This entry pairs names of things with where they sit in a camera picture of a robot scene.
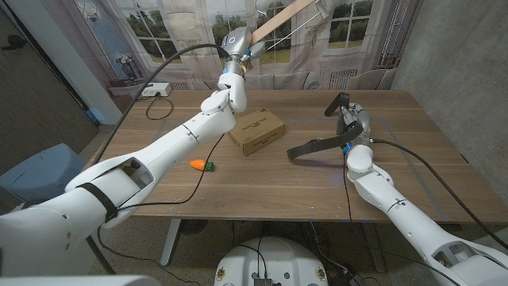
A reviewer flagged blue chair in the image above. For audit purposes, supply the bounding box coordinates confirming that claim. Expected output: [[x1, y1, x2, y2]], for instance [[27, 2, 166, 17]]
[[0, 142, 87, 203]]

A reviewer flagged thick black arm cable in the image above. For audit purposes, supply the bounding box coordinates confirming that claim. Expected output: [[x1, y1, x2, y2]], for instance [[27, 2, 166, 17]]
[[371, 137, 508, 249], [93, 42, 231, 164]]

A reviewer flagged black door handle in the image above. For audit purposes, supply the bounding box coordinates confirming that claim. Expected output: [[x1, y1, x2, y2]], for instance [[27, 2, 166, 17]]
[[0, 34, 28, 52]]

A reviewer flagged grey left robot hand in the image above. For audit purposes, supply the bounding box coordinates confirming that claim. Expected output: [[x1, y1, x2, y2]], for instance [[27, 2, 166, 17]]
[[220, 25, 267, 76]]

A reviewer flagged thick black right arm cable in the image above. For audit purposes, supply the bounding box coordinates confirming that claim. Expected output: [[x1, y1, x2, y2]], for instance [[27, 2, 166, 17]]
[[371, 137, 508, 249]]

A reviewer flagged wooden hanger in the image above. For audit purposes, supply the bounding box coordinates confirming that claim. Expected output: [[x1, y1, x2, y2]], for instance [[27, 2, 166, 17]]
[[249, 0, 330, 52]]

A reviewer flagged black leather belt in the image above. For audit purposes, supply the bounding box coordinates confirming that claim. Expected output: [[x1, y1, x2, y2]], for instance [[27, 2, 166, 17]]
[[286, 91, 364, 160]]

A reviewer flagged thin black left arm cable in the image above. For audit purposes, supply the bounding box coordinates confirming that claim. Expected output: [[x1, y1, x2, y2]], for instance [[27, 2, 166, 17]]
[[97, 133, 225, 286]]

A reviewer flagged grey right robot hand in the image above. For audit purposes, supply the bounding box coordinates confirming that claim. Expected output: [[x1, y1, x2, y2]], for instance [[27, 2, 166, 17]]
[[337, 102, 372, 150]]

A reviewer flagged thin black power cable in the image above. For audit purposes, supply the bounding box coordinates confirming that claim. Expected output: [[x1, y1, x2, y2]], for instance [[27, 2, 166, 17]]
[[144, 95, 175, 122]]

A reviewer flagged brown cardboard package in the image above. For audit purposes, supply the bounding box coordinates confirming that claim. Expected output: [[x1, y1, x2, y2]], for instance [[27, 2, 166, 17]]
[[226, 107, 286, 157]]

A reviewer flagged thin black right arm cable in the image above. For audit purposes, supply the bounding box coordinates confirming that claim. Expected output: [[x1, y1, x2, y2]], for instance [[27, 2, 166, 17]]
[[343, 153, 464, 286]]

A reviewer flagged black floor box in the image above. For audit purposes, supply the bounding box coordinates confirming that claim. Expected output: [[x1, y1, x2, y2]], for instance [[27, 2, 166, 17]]
[[329, 269, 364, 286]]

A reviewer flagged white power adapter box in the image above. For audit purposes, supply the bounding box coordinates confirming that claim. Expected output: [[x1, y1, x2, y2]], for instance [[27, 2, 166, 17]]
[[140, 82, 173, 98]]

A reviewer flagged printed window backdrop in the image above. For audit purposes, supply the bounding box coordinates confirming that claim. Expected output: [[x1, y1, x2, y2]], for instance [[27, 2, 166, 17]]
[[73, 0, 421, 91]]

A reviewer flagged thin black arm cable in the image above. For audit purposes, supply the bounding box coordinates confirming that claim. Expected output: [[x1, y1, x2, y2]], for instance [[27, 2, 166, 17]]
[[97, 133, 225, 286], [343, 153, 464, 286]]

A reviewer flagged table leg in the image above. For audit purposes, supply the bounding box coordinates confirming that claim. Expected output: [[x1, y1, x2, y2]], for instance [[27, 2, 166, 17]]
[[160, 218, 183, 267], [363, 222, 386, 274]]

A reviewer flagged orange toy carrot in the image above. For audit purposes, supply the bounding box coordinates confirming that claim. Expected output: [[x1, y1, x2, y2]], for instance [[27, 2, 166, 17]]
[[189, 158, 216, 173]]

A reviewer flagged white door frame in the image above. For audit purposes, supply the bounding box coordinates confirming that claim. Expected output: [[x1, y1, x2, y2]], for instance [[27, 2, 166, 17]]
[[6, 0, 125, 126]]

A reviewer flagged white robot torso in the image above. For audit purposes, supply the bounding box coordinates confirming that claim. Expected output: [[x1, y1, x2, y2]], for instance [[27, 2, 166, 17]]
[[213, 236, 329, 286]]

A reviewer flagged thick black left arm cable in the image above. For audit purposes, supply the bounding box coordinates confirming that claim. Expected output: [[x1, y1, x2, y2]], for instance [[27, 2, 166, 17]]
[[93, 42, 231, 164]]

